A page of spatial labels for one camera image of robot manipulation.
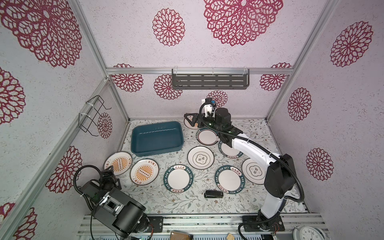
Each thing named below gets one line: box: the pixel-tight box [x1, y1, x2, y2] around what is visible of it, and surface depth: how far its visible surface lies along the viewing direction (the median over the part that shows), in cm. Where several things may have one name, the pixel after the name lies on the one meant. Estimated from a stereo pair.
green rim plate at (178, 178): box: [163, 164, 194, 194], surface depth 91 cm
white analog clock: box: [292, 226, 326, 240], surface depth 70 cm
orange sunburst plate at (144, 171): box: [129, 158, 160, 186], surface depth 94 cm
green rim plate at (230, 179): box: [214, 165, 246, 195], surface depth 90 cm
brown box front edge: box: [170, 230, 190, 240], surface depth 69 cm
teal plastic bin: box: [130, 121, 184, 157], surface depth 112 cm
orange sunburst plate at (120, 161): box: [103, 151, 133, 176], surface depth 97 cm
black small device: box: [204, 190, 224, 198], surface depth 83 cm
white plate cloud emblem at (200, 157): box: [187, 146, 215, 170], surface depth 99 cm
